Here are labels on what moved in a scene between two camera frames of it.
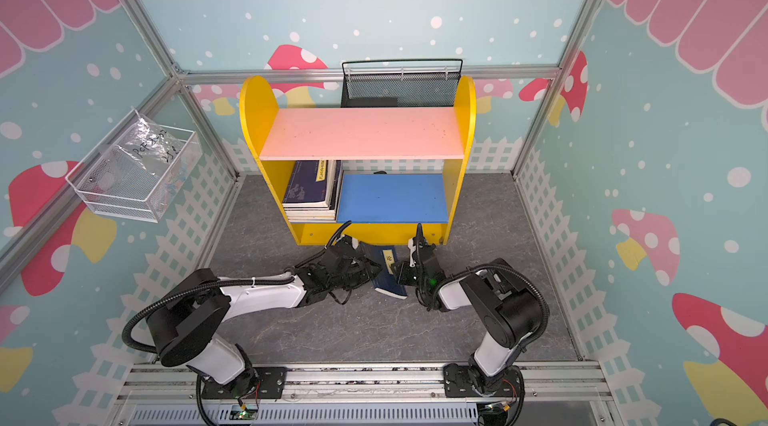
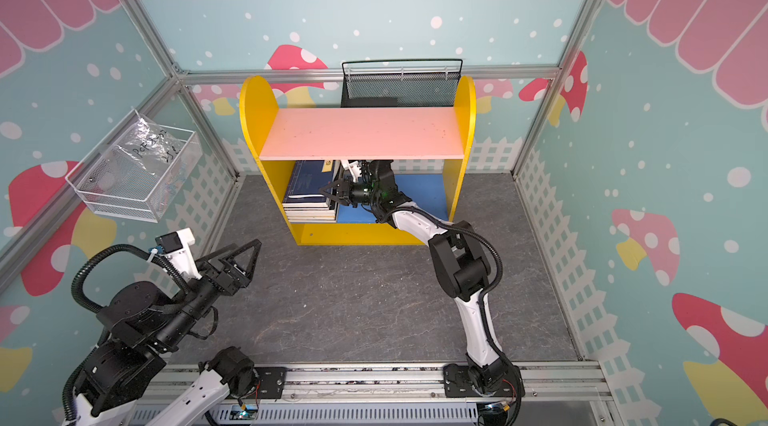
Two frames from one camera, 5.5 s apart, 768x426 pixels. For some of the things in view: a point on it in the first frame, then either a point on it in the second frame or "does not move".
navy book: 385,281 → 307,178
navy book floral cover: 308,209 does not move
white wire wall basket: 141,177 does not move
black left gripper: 368,273 → 239,280
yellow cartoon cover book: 311,218 does not move
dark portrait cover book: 311,215 does not move
